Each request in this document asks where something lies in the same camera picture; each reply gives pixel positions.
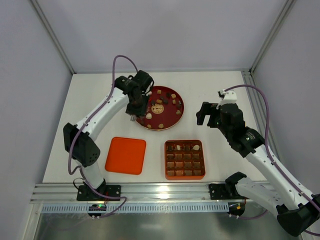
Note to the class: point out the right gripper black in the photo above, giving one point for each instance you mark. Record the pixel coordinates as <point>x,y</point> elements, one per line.
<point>212,117</point>

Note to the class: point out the tan heart chocolate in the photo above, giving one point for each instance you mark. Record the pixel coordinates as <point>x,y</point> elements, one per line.
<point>178,112</point>

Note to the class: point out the slotted cable duct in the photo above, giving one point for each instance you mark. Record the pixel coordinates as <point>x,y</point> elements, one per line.
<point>130,207</point>

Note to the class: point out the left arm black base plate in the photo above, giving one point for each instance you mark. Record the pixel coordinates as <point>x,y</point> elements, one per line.
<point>107,192</point>

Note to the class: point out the white heart chocolate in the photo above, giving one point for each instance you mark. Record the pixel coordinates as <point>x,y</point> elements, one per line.
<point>149,116</point>

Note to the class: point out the orange box lid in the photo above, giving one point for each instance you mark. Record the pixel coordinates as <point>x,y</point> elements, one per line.
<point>126,156</point>

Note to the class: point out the metal tweezers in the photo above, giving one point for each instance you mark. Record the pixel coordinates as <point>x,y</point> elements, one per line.
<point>133,118</point>

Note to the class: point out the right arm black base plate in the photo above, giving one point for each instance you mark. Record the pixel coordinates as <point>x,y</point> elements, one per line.
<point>224,191</point>

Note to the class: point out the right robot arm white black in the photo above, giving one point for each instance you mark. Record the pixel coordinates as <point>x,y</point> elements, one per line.
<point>294,206</point>

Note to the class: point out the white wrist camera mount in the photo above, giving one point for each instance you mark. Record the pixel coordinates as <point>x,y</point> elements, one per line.
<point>227,97</point>

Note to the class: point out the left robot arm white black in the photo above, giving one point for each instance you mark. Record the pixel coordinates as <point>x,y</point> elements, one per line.
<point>127,92</point>

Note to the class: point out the aluminium front rail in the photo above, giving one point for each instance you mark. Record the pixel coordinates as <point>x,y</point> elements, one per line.
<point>141,192</point>

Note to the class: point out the round dark red tray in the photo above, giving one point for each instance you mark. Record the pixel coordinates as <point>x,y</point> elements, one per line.
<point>163,108</point>

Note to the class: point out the white oval chocolate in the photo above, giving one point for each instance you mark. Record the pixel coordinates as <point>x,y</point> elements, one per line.
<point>196,147</point>

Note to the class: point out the orange chocolate box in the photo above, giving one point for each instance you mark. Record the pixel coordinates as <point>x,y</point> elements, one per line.
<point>185,164</point>

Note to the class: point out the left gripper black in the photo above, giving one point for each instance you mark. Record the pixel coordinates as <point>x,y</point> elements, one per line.
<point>136,110</point>

